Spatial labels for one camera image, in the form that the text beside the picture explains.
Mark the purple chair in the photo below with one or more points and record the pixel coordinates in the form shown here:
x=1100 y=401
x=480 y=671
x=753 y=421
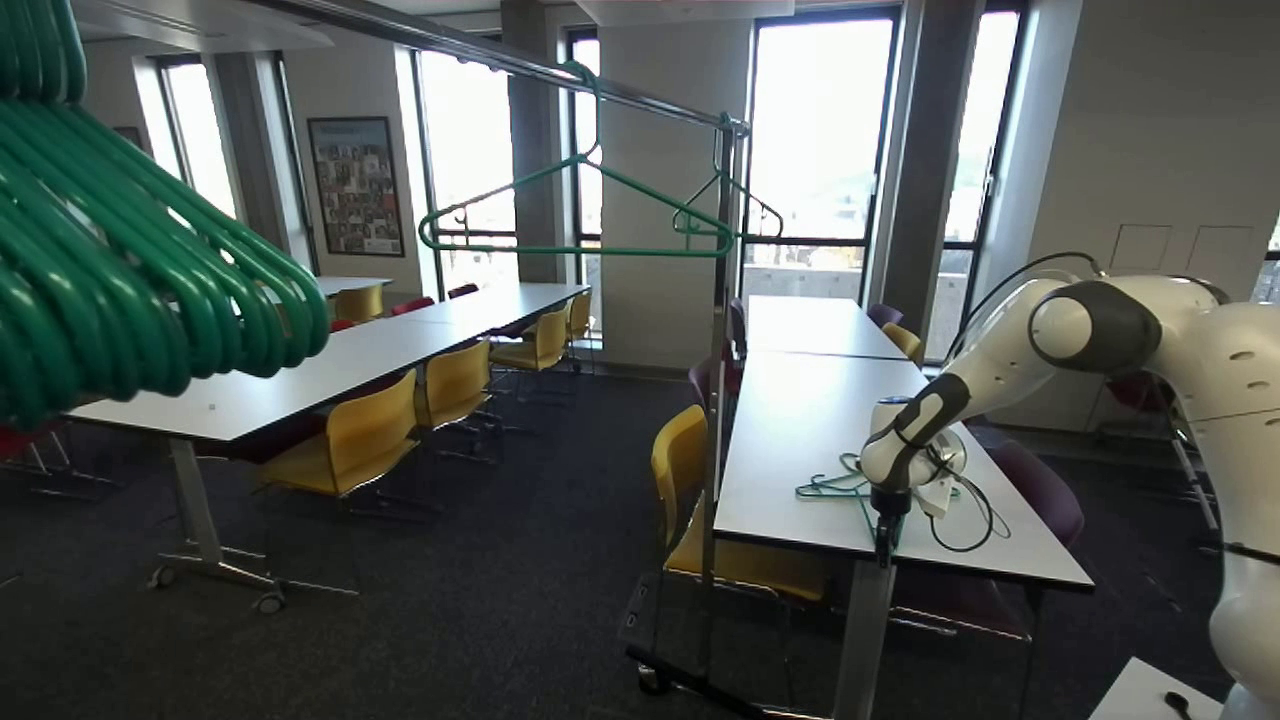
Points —
x=1041 y=492
x=703 y=381

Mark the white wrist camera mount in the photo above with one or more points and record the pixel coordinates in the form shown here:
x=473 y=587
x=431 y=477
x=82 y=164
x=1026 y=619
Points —
x=940 y=487

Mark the white board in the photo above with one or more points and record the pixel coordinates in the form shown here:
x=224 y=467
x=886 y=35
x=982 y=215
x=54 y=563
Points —
x=1132 y=692

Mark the green thin hanger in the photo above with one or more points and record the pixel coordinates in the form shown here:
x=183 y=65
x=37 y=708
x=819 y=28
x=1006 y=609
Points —
x=760 y=198
x=603 y=249
x=820 y=492
x=867 y=491

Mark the small black object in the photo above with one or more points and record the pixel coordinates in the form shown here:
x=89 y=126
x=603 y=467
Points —
x=1176 y=702

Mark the long white table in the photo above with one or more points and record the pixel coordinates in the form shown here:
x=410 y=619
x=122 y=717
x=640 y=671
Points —
x=348 y=286
x=265 y=381
x=521 y=304
x=820 y=327

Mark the metal clothes rack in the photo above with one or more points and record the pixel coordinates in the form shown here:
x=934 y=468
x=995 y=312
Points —
x=724 y=304

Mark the yellow plastic chair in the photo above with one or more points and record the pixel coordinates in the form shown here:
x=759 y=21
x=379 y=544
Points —
x=907 y=343
x=356 y=304
x=546 y=338
x=580 y=312
x=456 y=381
x=353 y=442
x=682 y=462

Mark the large framed wall picture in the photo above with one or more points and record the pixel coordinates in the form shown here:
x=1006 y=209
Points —
x=356 y=185

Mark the green hanger stack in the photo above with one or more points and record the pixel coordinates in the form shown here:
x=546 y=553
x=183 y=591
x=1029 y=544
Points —
x=134 y=267

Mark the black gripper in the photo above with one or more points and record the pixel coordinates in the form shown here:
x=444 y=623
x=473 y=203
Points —
x=893 y=500

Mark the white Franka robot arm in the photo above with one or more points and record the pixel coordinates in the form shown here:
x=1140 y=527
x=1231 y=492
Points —
x=1202 y=360

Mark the red chair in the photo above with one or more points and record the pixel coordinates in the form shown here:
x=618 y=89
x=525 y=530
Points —
x=1132 y=395
x=13 y=442
x=414 y=304

